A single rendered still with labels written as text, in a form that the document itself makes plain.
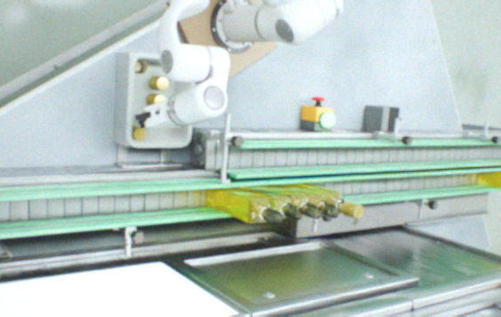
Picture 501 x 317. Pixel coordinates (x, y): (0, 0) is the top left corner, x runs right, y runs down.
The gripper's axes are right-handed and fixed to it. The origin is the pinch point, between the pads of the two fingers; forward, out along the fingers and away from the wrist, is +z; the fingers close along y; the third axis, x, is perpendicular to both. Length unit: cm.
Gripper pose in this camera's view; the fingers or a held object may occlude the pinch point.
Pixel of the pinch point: (152, 120)
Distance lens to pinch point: 142.0
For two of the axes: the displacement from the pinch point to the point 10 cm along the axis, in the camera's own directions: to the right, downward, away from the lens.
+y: 8.1, -0.7, 5.8
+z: -5.7, 0.9, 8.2
